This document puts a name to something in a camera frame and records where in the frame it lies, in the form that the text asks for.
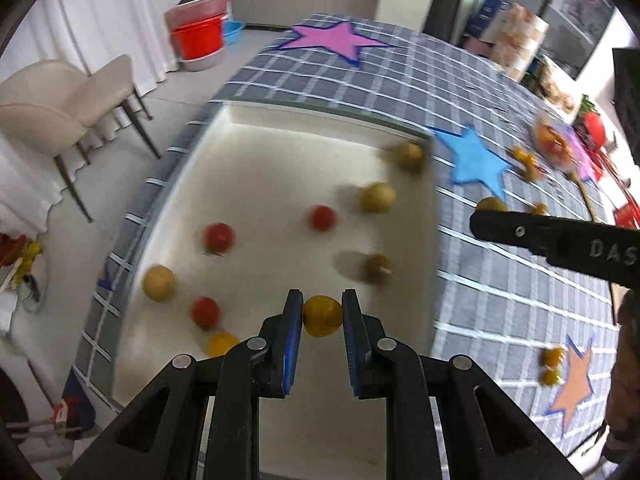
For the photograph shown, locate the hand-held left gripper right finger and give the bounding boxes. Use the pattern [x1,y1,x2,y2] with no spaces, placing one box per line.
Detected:
[341,288,586,480]

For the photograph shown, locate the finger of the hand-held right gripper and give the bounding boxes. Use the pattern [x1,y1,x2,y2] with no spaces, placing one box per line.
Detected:
[470,210,551,259]

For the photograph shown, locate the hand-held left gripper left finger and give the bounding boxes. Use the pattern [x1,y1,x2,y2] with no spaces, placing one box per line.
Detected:
[65,288,306,480]

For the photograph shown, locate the orange round fruit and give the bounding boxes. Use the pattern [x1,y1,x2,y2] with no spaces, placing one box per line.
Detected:
[206,331,241,358]

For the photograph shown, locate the brownish round fruit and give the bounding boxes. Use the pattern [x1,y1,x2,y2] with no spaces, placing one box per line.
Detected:
[361,254,393,283]

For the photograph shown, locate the red cherry tomato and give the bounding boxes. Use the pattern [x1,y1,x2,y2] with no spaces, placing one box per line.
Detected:
[307,205,337,232]
[190,296,222,328]
[202,222,236,253]

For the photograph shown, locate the clear plastic fruit container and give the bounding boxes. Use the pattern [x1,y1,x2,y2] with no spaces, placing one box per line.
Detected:
[532,112,583,168]

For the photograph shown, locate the yellow-brown round fruit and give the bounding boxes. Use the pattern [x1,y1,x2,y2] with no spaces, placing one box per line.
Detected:
[392,141,427,171]

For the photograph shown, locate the pale yellow round fruit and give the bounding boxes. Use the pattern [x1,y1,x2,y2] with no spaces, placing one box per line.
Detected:
[142,265,177,302]
[360,182,397,213]

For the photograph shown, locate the white rectangular tray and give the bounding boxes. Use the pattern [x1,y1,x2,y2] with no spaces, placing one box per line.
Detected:
[111,100,441,466]

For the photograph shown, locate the person's right forearm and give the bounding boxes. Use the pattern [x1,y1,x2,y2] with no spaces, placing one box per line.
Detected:
[602,282,640,466]

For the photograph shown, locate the long wooden paddle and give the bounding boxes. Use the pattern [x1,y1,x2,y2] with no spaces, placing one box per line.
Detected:
[567,170,601,223]

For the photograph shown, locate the grey checked star blanket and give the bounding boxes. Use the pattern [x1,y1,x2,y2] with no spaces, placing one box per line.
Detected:
[75,12,621,441]

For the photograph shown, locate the red plastic stool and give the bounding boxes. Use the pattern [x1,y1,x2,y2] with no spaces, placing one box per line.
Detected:
[575,110,608,148]

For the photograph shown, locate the snack packets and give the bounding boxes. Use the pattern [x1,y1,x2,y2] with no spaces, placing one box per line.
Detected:
[530,57,576,111]

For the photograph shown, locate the black device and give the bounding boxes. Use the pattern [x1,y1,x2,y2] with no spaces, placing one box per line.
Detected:
[612,47,640,121]

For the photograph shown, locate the printed cardboard box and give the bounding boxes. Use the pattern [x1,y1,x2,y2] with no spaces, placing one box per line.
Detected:
[492,2,550,81]

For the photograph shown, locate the blue boxes stack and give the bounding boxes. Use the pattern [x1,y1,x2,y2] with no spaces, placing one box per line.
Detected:
[467,0,506,46]

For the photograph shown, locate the red and blue floor item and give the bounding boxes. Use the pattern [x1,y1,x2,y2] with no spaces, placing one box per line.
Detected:
[50,390,98,441]

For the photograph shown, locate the floor clutter pile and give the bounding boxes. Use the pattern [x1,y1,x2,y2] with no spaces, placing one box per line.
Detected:
[0,230,43,311]

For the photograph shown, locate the white plastic basin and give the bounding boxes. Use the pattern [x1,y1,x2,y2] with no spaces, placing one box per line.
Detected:
[177,47,226,72]

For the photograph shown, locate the blue plastic basin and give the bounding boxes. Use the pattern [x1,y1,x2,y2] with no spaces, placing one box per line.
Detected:
[222,20,246,46]

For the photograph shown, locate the red plastic bucket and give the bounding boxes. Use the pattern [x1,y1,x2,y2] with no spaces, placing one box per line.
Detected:
[170,15,226,61]

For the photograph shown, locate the beige upholstered chair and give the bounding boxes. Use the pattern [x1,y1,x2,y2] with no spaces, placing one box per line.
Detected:
[0,55,161,223]

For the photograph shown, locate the pink plastic basin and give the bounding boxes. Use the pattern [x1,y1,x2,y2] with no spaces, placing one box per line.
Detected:
[164,0,235,28]

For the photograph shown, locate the white curtain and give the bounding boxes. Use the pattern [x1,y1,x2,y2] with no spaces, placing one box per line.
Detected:
[0,0,236,221]

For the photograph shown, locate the wall television screen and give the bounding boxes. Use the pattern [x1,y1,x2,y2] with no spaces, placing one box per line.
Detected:
[540,0,616,81]

